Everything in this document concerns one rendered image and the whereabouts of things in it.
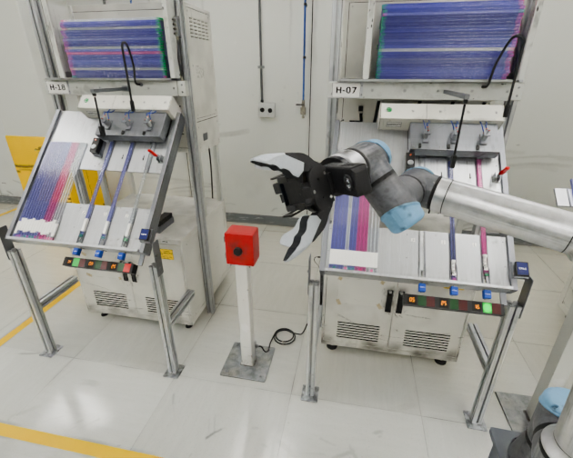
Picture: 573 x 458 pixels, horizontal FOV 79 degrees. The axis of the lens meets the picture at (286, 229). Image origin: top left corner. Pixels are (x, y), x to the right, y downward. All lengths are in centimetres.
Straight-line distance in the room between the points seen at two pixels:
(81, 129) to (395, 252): 163
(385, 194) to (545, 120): 283
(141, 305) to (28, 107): 216
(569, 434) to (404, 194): 50
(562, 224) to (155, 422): 166
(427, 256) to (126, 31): 161
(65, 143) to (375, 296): 172
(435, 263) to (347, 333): 72
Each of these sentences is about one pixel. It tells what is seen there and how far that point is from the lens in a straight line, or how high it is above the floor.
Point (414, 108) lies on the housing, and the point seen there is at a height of 128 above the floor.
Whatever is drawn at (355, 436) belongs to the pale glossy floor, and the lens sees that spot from 174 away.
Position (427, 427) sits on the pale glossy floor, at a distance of 185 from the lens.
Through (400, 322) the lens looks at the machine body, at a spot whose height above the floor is 27.
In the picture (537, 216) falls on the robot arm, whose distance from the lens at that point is 78.
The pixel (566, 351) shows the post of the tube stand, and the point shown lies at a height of 43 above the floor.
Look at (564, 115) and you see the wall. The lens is 349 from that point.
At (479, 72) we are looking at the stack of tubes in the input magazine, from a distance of 167.
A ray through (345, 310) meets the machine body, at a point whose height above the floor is 30.
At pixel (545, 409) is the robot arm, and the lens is 101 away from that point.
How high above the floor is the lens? 142
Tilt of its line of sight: 25 degrees down
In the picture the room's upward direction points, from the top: straight up
